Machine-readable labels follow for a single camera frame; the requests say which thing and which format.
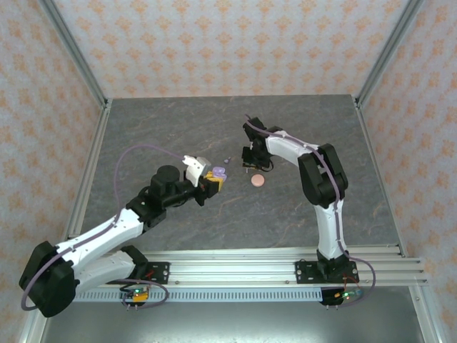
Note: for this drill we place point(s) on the aluminium table side rail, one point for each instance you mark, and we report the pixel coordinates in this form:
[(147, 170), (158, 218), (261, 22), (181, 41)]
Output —
[(96, 143), (371, 150)]

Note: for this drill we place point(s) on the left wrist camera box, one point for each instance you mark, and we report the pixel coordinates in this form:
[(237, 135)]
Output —
[(196, 169)]

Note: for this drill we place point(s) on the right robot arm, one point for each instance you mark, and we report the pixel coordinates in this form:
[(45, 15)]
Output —
[(328, 228)]

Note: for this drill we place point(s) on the grey metal sheet panel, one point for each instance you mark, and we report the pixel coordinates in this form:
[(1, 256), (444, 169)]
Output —
[(232, 321)]

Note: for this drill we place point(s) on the purple earbud charging case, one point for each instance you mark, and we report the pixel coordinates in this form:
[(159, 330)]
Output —
[(219, 171)]

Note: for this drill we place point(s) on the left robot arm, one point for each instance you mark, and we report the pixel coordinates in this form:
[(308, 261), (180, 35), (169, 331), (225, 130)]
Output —
[(107, 232)]

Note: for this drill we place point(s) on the aluminium frame post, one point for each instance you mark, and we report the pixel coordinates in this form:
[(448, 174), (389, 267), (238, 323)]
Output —
[(71, 46), (389, 46)]

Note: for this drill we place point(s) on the aluminium mounting beam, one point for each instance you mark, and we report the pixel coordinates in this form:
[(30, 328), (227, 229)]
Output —
[(232, 271)]

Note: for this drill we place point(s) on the pink earbud charging case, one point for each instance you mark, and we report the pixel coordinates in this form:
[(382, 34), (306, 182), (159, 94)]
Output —
[(257, 180)]

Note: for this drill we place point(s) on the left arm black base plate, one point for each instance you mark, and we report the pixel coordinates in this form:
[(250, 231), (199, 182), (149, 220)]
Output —
[(160, 271)]

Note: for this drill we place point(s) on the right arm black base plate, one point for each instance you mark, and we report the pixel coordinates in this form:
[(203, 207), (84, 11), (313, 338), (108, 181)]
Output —
[(305, 273)]

